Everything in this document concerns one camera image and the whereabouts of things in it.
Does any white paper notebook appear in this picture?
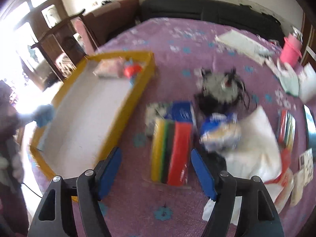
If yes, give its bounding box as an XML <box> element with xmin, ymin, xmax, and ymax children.
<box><xmin>215</xmin><ymin>30</ymin><xmax>275</xmax><ymax>65</ymax></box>

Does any black leather sofa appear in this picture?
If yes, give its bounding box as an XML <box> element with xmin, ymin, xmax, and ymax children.
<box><xmin>139</xmin><ymin>0</ymin><xmax>285</xmax><ymax>46</ymax></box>

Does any black charger with cable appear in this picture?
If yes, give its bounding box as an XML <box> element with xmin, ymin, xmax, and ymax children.
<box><xmin>194</xmin><ymin>67</ymin><xmax>250</xmax><ymax>116</ymax></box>

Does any pink tissue pack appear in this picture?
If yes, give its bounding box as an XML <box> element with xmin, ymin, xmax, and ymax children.
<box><xmin>93</xmin><ymin>57</ymin><xmax>125</xmax><ymax>78</ymax></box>

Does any dark wooden chair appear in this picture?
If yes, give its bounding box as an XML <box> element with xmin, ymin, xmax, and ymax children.
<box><xmin>31</xmin><ymin>9</ymin><xmax>97</xmax><ymax>82</ymax></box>

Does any brown armchair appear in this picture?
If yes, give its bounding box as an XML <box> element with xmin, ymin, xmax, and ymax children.
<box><xmin>84</xmin><ymin>0</ymin><xmax>140</xmax><ymax>47</ymax></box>

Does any yellow cardboard tray box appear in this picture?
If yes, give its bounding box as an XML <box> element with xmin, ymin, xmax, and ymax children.
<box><xmin>30</xmin><ymin>50</ymin><xmax>155</xmax><ymax>180</ymax></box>

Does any blue white plastic bag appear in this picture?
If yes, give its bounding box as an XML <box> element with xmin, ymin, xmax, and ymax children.
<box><xmin>199</xmin><ymin>113</ymin><xmax>242</xmax><ymax>152</ymax></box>

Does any blue gloved left hand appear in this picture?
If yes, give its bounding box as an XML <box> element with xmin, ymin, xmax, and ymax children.
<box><xmin>33</xmin><ymin>104</ymin><xmax>55</xmax><ymax>128</ymax></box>

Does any rainbow sponge cloth pack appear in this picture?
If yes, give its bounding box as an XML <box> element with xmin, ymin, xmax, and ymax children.
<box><xmin>150</xmin><ymin>119</ymin><xmax>193</xmax><ymax>187</ymax></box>

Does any red mesh bag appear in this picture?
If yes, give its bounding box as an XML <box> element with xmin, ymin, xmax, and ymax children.
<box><xmin>123</xmin><ymin>58</ymin><xmax>143</xmax><ymax>79</ymax></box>

